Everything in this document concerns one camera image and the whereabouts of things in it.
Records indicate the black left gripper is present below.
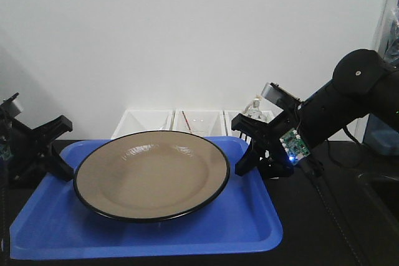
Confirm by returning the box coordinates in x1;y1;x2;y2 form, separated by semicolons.
1;115;74;189

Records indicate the green circuit board left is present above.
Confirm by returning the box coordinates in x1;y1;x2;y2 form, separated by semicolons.
0;144;12;161

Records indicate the left white storage bin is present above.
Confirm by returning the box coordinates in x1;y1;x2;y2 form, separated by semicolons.
111;109;173;139

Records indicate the black braided cable left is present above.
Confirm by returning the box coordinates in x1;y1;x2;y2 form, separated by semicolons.
0;159;9;266

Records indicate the glass alcohol lamp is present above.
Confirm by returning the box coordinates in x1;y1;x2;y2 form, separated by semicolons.
242;95;267;123

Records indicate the black braided cables right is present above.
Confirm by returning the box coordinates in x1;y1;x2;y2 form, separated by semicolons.
296;141;373;266

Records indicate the glass beaker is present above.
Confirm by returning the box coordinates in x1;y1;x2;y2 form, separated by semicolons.
188;119;207;136

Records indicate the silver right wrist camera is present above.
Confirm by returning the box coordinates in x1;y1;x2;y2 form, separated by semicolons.
261;82;302;110

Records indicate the beige plate with black rim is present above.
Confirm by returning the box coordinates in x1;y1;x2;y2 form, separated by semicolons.
74;131;230;222

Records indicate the blue plastic tray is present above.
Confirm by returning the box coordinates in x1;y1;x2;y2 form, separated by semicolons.
9;136;284;261

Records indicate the white storage bin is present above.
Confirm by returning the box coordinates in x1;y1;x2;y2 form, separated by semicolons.
172;109;226;137
224;110;274;140
111;109;173;139

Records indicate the green circuit board right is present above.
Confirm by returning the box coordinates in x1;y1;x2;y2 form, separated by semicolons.
280;128;310;165

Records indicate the right white storage bin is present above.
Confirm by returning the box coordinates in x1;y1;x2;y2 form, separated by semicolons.
224;110;274;140

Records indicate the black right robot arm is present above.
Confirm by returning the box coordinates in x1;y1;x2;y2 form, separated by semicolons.
231;49;398;178

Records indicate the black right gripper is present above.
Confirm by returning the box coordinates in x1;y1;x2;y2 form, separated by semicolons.
231;104;312;178

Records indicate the blue cabinet at right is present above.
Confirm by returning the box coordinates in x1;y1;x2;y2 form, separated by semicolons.
363;0;398;156

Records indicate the middle white storage bin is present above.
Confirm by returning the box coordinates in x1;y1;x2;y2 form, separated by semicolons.
172;109;226;137

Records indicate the green circuit board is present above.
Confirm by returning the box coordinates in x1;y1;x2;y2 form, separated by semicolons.
280;128;310;165
0;144;12;161

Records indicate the red striped stirring rod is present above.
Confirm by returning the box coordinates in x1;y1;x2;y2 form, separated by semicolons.
181;110;192;133

